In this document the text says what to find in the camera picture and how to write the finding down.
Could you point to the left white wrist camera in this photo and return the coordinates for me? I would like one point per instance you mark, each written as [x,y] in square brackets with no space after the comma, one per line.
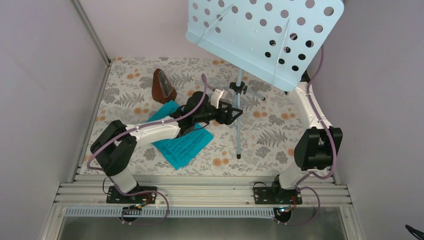
[217,95]

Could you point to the brown wooden metronome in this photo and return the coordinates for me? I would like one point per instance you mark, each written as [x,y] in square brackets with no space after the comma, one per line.
[156,90]

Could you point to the blue sheet music page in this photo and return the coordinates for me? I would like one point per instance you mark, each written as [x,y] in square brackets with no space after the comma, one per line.
[178,152]

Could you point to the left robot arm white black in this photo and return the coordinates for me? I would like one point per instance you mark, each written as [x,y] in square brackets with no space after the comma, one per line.
[114,147]

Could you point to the floral patterned table mat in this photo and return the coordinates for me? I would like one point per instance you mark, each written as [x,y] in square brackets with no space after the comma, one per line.
[271,124]

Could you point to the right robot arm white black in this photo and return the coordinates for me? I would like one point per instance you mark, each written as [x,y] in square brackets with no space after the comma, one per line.
[315,154]

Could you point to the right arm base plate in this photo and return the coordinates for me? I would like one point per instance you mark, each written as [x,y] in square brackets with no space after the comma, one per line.
[265,196]

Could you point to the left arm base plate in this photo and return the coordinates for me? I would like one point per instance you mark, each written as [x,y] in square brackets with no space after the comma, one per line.
[115,197]

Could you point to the light blue music stand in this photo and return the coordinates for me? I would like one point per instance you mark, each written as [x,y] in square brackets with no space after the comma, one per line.
[274,40]

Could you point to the aluminium rail frame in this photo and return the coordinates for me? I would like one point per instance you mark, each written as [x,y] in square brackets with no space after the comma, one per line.
[199,196]

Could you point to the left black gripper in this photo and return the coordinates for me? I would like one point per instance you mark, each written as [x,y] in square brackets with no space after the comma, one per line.
[227,119]

